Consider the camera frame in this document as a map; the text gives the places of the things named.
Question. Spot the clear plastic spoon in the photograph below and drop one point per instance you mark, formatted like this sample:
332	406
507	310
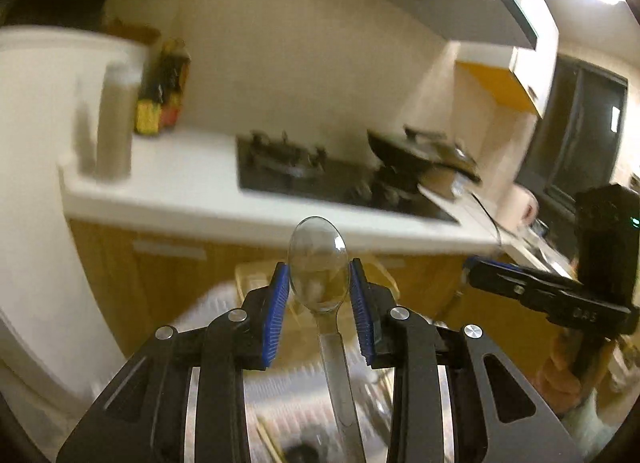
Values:
319	276

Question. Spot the dark window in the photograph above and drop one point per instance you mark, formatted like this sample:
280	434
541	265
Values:
575	145

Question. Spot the black frying pan with lid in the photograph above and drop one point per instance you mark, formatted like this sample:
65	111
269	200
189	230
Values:
416	152

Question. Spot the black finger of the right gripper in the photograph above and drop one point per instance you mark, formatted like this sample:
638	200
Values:
566	302

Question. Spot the red label sauce bottle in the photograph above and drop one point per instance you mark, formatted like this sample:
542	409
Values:
175	63

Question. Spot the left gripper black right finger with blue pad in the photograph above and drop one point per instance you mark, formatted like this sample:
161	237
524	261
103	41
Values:
497	416

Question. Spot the dark soy sauce bottle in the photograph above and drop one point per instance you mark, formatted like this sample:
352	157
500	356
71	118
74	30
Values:
148	118

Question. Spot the black gas stove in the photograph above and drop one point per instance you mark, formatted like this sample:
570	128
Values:
278	166

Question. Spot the gold thermos bottle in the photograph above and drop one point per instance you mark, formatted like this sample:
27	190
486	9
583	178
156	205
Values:
118	104

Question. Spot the white upper cabinet right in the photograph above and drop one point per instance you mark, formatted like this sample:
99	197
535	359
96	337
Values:
517	78

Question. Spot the brown tray on fridge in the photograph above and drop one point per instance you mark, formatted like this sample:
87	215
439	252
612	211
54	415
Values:
138	33

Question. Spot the white refrigerator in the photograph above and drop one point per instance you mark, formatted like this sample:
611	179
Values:
52	332

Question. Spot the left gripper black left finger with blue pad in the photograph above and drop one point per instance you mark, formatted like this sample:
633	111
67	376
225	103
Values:
141	415

